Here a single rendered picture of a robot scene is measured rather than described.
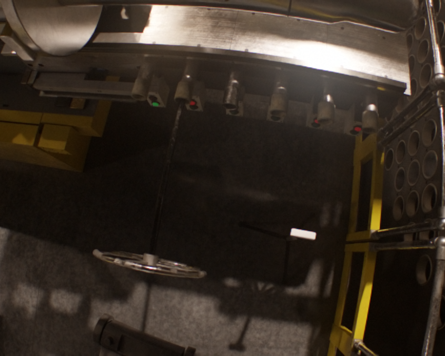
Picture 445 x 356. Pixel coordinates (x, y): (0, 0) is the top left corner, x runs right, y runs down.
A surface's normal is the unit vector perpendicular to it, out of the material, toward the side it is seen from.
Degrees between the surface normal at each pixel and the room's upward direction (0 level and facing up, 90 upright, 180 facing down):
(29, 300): 0
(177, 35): 0
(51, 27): 90
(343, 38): 0
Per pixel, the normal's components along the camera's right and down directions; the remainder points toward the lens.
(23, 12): 0.99, 0.15
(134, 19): -0.02, -0.19
